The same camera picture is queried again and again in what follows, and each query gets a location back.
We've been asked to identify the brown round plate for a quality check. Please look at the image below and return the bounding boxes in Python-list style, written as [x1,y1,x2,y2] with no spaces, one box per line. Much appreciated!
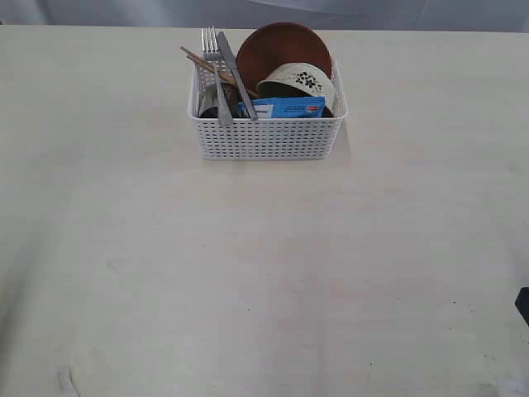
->
[236,22,332,93]

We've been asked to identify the blue snack bag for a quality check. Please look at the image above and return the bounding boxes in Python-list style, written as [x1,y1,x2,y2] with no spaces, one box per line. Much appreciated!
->
[251,96,326,119]

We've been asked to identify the white perforated plastic basket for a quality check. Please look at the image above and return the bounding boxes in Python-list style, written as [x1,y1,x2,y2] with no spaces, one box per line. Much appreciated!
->
[188,56,348,160]

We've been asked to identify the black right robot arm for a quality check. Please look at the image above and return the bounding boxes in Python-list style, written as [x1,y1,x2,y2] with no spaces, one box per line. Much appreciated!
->
[515,286,529,325]

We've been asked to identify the cream floral ceramic bowl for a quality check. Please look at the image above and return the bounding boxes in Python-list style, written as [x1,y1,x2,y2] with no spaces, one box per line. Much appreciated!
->
[256,63,336,117]

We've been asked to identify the silver metal table knife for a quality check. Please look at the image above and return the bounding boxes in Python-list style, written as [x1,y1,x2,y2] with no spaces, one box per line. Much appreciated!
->
[217,31,258,121]

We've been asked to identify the wooden chopstick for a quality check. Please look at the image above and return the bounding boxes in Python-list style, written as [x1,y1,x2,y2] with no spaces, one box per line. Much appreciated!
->
[180,46,239,89]
[187,55,235,84]

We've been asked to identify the upper wooden chopstick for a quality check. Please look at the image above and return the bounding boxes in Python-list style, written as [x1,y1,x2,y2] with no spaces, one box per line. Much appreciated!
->
[180,46,239,89]

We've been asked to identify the clear glass cup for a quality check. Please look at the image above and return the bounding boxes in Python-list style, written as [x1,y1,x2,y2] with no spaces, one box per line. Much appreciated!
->
[198,82,241,118]

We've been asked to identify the silver metal fork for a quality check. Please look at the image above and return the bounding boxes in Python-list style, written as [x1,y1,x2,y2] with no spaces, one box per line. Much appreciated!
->
[201,26,233,127]

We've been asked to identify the lower wooden chopstick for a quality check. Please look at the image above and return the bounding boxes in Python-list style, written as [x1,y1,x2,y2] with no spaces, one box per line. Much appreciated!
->
[187,55,235,84]

